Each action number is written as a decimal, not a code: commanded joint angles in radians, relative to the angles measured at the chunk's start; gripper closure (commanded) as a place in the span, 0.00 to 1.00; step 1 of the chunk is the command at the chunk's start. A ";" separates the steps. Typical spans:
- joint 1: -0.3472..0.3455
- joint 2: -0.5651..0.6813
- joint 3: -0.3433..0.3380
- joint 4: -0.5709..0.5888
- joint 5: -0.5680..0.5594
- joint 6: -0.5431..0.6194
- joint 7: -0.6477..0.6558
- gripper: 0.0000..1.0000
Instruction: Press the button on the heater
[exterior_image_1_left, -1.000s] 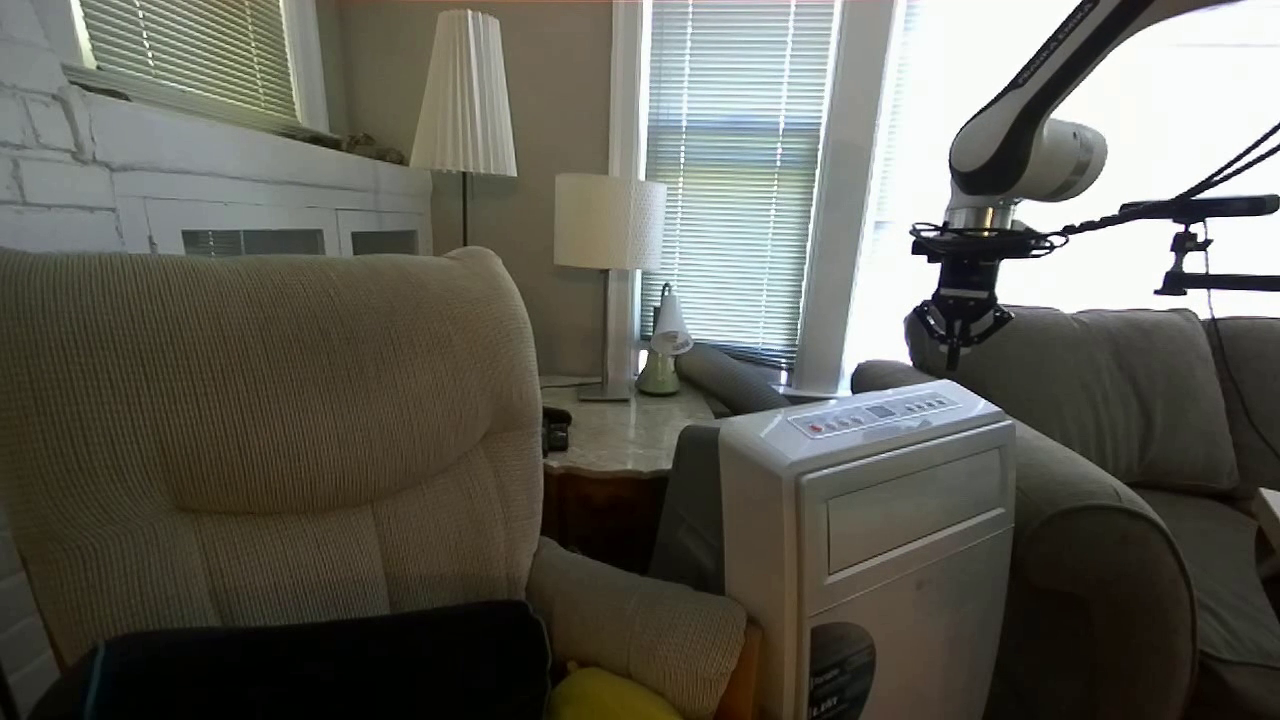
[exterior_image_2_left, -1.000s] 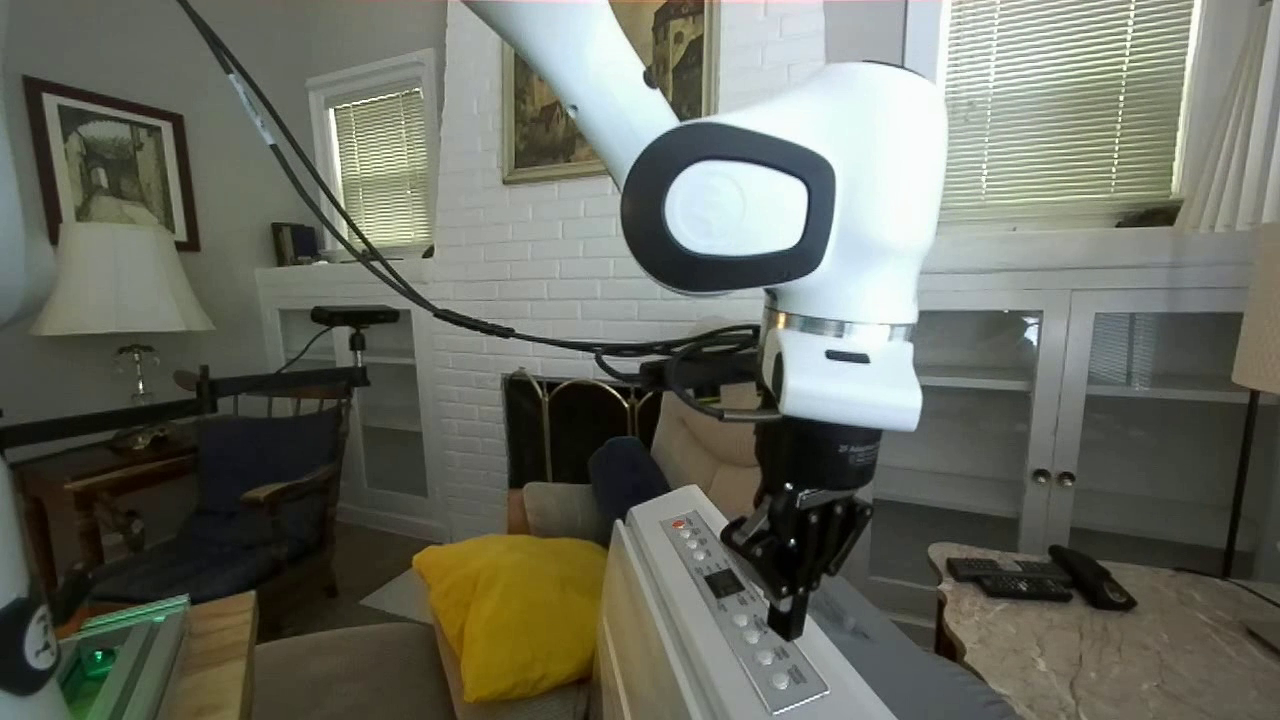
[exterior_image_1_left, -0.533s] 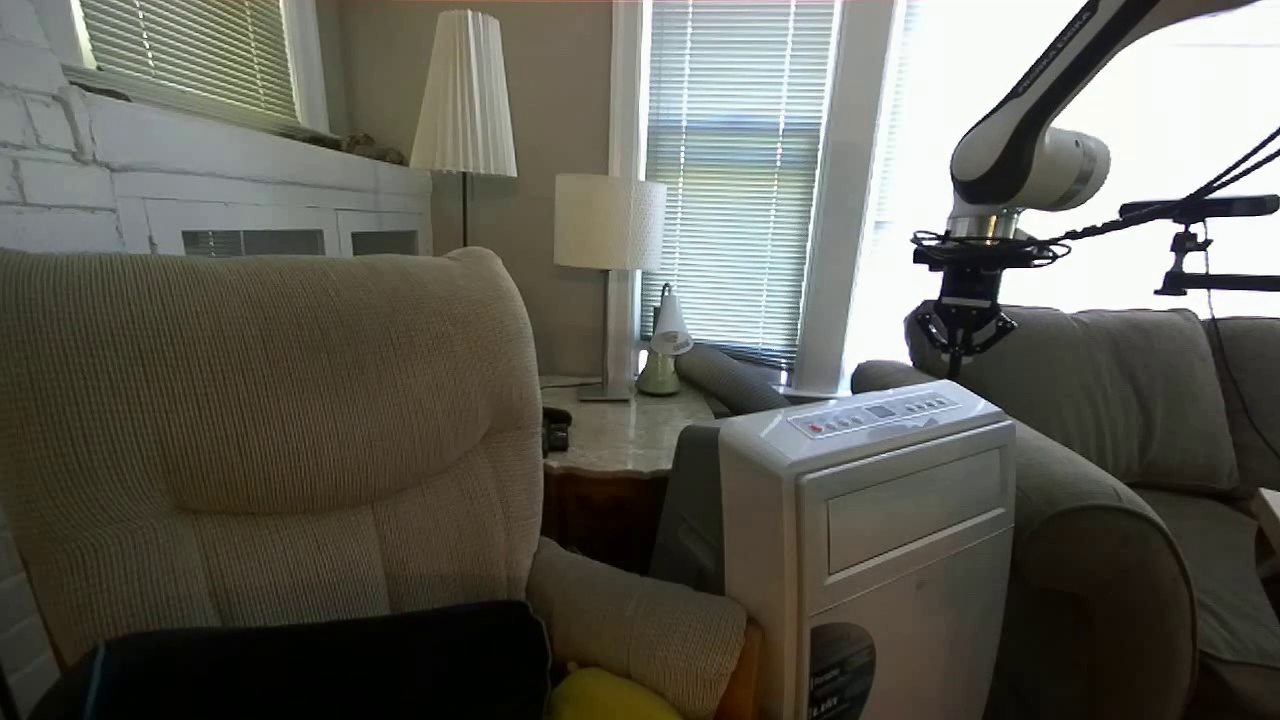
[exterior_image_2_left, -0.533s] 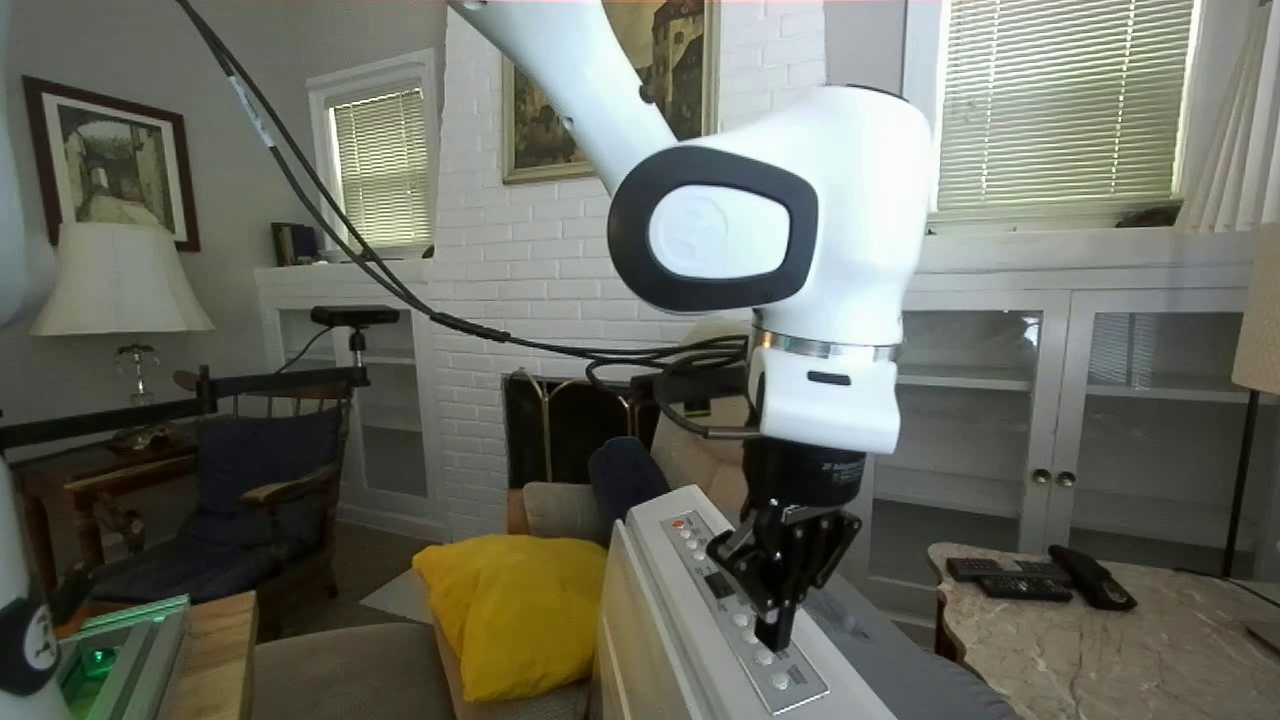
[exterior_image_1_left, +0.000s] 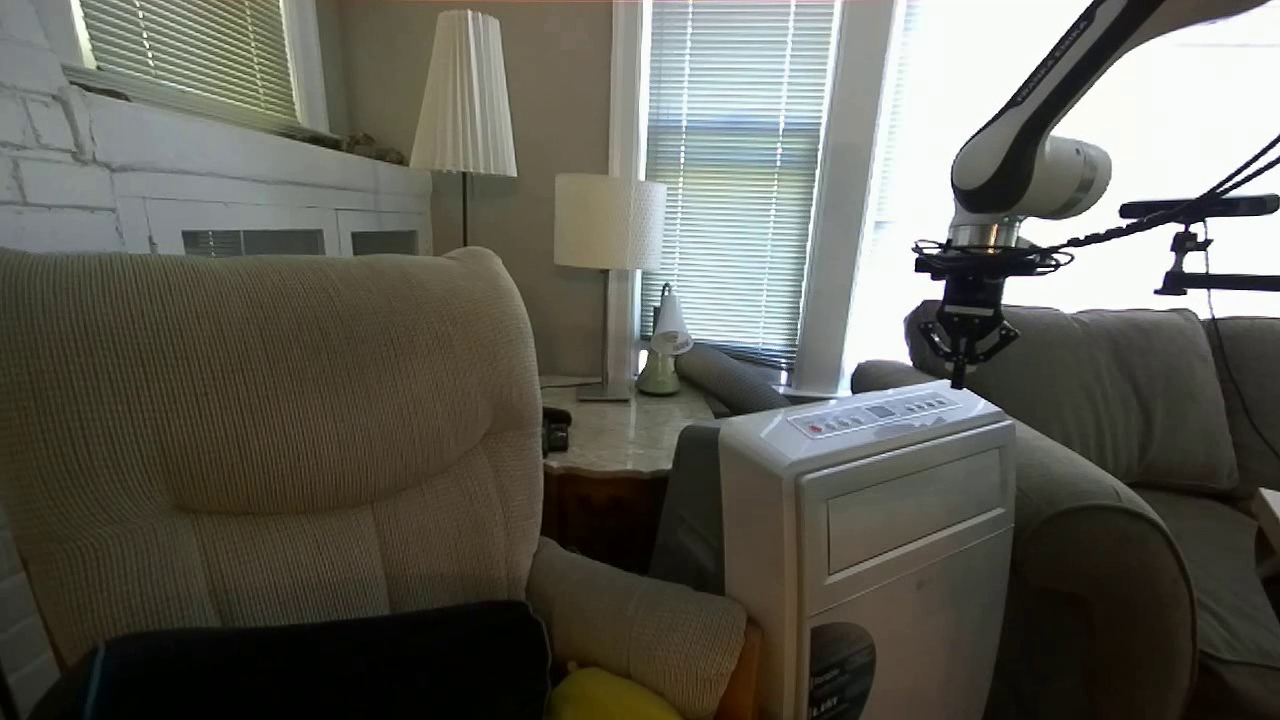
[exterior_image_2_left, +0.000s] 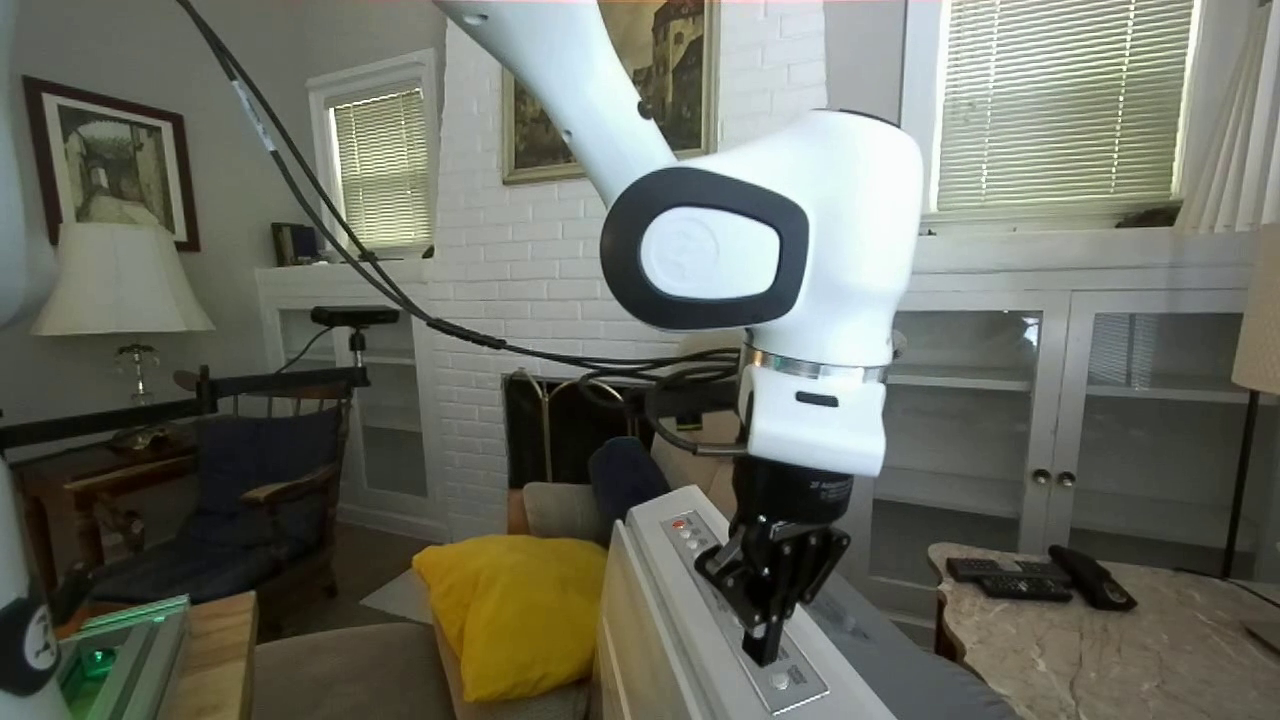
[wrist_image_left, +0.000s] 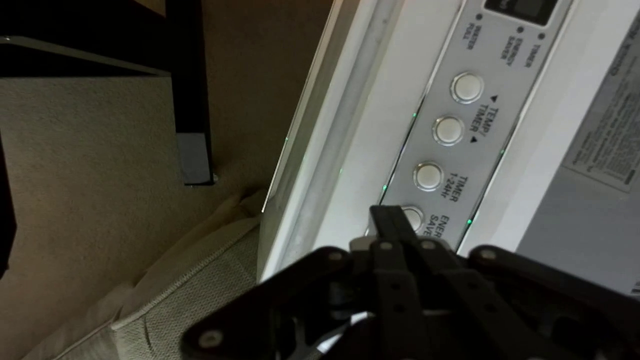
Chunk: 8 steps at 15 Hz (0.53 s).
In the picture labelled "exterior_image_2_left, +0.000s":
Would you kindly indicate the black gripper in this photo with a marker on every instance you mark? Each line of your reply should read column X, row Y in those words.
column 794, row 499

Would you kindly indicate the white portable heater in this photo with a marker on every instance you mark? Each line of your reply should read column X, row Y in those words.
column 667, row 642

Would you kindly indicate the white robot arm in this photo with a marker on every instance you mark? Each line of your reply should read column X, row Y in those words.
column 824, row 201

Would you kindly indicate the dark blue round object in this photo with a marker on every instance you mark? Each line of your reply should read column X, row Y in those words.
column 624, row 478

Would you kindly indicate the beige seat cushion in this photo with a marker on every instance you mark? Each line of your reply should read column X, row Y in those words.
column 563, row 510

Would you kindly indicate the yellow throw pillow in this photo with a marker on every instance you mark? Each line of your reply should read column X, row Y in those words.
column 507, row 613

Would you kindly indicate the white glass door cabinet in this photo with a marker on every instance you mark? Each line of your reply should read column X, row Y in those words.
column 1055, row 442

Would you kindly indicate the large black remote control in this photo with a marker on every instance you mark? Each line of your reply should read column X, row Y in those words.
column 1093, row 576

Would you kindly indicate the stone top table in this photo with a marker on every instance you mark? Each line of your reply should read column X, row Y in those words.
column 1133, row 653

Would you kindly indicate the white built-in bookshelf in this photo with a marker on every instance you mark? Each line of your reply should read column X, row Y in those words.
column 393, row 442

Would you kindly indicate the dark wooden spindle chair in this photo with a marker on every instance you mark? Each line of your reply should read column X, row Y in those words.
column 300, row 486

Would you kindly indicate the gold framed painting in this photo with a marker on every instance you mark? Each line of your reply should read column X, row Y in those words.
column 681, row 80

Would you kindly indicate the navy blue chair cushion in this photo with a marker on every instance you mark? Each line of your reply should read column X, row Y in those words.
column 267, row 463

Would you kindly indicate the large window with blinds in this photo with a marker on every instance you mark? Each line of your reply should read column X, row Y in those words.
column 1055, row 105

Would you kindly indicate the floor lamp with cream shade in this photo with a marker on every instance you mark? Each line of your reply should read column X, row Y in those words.
column 1260, row 314

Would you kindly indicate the light wooden box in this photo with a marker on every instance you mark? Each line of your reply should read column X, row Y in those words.
column 216, row 663

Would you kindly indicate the small window with blinds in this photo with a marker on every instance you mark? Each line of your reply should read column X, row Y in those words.
column 383, row 165

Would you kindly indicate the dark box on mantel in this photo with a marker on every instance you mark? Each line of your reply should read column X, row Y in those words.
column 292, row 242

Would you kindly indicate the white window curtain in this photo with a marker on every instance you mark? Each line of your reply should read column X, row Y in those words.
column 1233, row 121

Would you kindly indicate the green glass tray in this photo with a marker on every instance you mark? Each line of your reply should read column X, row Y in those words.
column 115, row 663

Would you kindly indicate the brown wooden side table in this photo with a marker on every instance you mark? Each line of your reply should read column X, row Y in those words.
column 83, row 504

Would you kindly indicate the white shade table lamp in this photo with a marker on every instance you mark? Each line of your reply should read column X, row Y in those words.
column 120, row 280

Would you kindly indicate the black eight ball object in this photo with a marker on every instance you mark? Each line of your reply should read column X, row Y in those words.
column 26, row 646

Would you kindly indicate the black framed picture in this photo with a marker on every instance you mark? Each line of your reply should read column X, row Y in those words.
column 105, row 145

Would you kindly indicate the black camera on stand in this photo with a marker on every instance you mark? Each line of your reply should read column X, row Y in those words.
column 355, row 316

